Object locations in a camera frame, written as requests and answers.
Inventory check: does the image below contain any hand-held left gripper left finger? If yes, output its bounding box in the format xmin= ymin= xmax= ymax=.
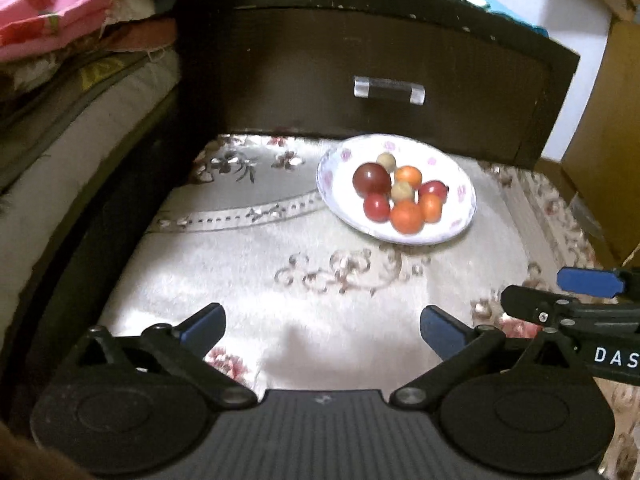
xmin=75 ymin=303 xmax=258 ymax=411

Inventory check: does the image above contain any small red tomato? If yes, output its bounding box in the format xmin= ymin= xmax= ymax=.
xmin=418 ymin=180 xmax=449 ymax=201
xmin=363 ymin=193 xmax=392 ymax=223

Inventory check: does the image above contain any dark wooden bed frame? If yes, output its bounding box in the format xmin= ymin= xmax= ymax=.
xmin=0 ymin=90 xmax=201 ymax=436

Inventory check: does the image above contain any white floral bowl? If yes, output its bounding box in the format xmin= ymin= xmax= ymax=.
xmin=316 ymin=133 xmax=477 ymax=246

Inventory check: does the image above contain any clear drawer handle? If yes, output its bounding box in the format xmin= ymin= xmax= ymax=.
xmin=353 ymin=76 xmax=426 ymax=106

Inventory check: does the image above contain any grey mattress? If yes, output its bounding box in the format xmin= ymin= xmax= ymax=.
xmin=0 ymin=47 xmax=182 ymax=341

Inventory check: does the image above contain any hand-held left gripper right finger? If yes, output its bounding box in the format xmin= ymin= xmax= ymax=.
xmin=390 ymin=305 xmax=592 ymax=409

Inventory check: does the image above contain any large dark red tomato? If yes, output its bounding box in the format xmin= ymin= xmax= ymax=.
xmin=352 ymin=162 xmax=392 ymax=197

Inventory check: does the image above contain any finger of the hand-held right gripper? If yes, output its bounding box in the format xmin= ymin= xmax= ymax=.
xmin=500 ymin=285 xmax=640 ymax=335
xmin=556 ymin=266 xmax=640 ymax=299

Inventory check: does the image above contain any dark wooden nightstand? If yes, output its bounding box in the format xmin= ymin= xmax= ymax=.
xmin=172 ymin=0 xmax=581 ymax=171

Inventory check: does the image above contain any brown cardboard box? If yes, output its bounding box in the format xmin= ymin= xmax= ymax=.
xmin=560 ymin=0 xmax=640 ymax=263

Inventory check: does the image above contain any pink floral blanket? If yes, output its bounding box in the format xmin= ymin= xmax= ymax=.
xmin=0 ymin=0 xmax=117 ymax=63

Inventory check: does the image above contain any blue cloth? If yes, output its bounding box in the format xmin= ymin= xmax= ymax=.
xmin=486 ymin=0 xmax=550 ymax=40

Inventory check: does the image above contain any floral beige table cloth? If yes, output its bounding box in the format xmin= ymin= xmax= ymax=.
xmin=97 ymin=132 xmax=640 ymax=480

